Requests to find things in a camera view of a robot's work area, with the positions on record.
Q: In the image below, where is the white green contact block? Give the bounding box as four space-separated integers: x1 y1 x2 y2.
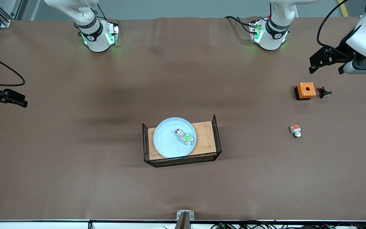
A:
174 128 196 146

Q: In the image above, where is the light blue round plate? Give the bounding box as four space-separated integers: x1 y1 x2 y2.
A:
153 117 197 158

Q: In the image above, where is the black push button actuator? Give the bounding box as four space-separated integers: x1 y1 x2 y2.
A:
316 86 332 99

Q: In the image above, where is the brown table cover sheet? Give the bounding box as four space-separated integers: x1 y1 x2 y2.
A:
0 16 366 221

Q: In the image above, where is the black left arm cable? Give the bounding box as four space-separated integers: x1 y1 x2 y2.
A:
316 0 352 58

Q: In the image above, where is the orange button enclosure box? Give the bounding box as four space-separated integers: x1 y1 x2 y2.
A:
294 82 316 101

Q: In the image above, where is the black base cable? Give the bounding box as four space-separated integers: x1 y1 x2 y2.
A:
224 15 254 34

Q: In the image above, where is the white table edge rail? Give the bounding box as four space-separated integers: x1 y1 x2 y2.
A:
0 219 366 229

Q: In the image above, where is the black wire rack wooden top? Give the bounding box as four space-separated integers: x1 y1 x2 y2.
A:
142 114 222 168

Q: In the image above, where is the black cable bundle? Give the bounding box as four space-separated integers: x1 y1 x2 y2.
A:
210 220 366 229

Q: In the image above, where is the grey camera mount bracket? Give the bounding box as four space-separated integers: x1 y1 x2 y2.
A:
175 210 195 229

